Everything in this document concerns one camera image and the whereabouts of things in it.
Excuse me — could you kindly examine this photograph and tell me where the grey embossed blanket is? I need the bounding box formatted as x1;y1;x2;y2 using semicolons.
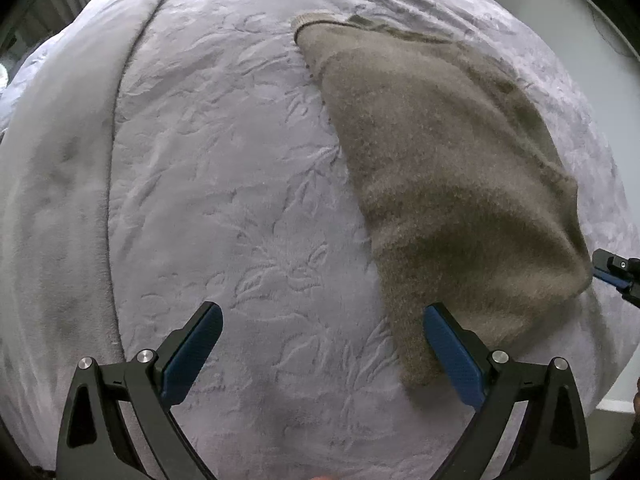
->
0;0;638;480

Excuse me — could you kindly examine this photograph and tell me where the brown knit sweater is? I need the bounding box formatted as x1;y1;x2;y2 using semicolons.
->
291;11;595;387

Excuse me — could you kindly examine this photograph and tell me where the plain grey blanket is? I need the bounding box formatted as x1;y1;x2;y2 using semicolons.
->
0;0;187;472

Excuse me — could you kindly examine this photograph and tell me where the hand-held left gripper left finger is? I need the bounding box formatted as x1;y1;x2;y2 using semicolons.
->
56;301;224;480

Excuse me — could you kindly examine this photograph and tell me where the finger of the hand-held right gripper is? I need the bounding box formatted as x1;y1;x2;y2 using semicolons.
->
592;247;640;312

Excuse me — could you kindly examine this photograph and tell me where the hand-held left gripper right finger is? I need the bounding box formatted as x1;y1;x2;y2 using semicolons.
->
422;302;591;480

